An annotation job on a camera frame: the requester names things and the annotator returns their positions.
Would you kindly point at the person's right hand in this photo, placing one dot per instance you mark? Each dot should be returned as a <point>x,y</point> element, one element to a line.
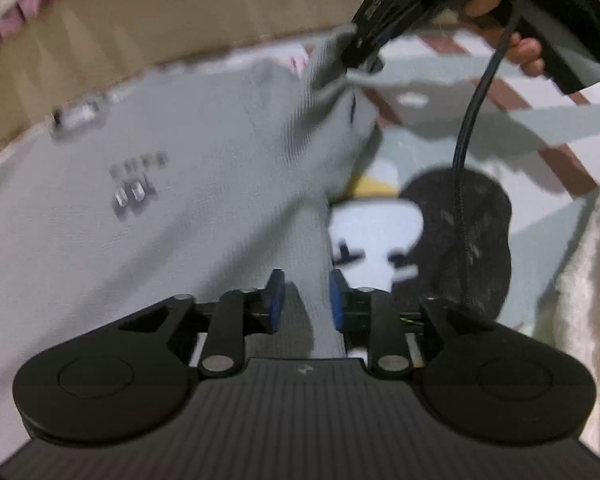
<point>570,5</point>

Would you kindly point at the white fluffy cloth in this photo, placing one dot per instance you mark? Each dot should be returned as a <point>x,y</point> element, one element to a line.
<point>595,285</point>

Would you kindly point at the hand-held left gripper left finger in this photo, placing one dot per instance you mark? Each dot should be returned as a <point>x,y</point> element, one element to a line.
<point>276,305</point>

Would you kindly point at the checkered rug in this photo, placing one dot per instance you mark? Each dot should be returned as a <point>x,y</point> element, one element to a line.
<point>540,125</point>

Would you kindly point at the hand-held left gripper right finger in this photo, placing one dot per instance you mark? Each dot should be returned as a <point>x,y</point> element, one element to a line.
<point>336,305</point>

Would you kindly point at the grey knit sweater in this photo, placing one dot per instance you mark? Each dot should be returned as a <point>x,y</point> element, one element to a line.
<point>155,240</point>

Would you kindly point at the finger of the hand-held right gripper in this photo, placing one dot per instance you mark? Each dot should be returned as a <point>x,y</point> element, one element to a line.
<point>362,52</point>

